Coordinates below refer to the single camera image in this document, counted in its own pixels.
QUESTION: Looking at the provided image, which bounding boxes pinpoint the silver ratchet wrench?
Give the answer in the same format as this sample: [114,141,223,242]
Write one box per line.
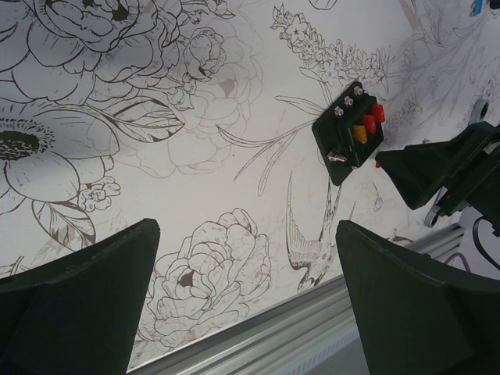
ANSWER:
[423,98,489,228]

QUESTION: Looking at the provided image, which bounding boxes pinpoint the aluminium frame rail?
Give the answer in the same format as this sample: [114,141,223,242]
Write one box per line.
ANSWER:
[130,222,459,374]

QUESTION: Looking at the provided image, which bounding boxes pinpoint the blue blade fuse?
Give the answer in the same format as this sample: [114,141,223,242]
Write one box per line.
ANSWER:
[470,0,484,17]

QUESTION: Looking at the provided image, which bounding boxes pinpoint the orange blade fuse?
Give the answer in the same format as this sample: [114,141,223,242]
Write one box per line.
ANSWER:
[352,124,368,145]

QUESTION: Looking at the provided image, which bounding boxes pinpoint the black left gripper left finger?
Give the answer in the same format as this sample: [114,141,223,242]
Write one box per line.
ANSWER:
[1,219,160,374]

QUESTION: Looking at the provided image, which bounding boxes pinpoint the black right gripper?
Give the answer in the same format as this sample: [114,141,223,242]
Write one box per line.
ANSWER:
[376,123,499,219]

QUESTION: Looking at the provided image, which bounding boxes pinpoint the black fuse box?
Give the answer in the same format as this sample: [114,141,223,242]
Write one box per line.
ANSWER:
[312,81,384,186]

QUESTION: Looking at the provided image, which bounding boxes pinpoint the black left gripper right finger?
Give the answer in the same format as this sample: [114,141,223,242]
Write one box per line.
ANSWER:
[336,220,499,374]

